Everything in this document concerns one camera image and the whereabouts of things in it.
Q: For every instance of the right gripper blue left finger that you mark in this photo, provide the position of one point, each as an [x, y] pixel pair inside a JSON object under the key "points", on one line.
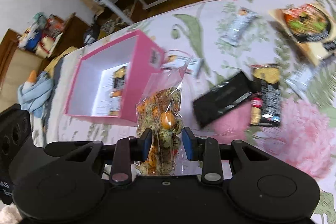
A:
{"points": [[125, 152]]}

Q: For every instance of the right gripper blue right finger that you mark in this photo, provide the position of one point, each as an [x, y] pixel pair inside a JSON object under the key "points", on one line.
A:
{"points": [[207, 151]]}

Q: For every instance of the clear bag coated peanuts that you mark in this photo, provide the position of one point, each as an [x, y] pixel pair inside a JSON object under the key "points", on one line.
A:
{"points": [[159, 110]]}

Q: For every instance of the black gold snack packet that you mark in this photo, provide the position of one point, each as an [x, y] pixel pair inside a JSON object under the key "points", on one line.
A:
{"points": [[266, 101]]}

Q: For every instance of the small white snack bar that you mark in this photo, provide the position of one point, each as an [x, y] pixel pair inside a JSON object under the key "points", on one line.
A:
{"points": [[176, 59]]}

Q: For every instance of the white snack bar packet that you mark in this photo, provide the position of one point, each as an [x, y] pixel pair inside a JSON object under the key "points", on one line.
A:
{"points": [[240, 22]]}

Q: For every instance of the instant noodle bag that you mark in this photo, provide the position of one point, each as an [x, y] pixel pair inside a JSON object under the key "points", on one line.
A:
{"points": [[311, 28]]}

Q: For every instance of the blue goose plush toy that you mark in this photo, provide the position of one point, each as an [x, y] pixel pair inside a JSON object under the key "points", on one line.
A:
{"points": [[33, 97]]}

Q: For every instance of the black flat packet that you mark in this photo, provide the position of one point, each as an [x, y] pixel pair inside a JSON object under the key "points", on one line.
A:
{"points": [[221, 99]]}

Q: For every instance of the pink cardboard box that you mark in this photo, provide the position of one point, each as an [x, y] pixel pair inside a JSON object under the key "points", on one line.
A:
{"points": [[109, 81]]}

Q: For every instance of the blue white gift basket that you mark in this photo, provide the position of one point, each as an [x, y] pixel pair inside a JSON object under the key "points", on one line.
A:
{"points": [[30, 38]]}

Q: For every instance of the floral bed sheet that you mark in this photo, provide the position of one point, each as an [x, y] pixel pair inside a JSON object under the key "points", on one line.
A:
{"points": [[283, 174]]}

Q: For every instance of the white snack bar by noodles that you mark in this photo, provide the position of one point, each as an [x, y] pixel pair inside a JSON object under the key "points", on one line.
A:
{"points": [[301, 78]]}

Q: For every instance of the wooden nightstand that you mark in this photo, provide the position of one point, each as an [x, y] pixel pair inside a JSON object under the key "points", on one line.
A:
{"points": [[60, 35]]}

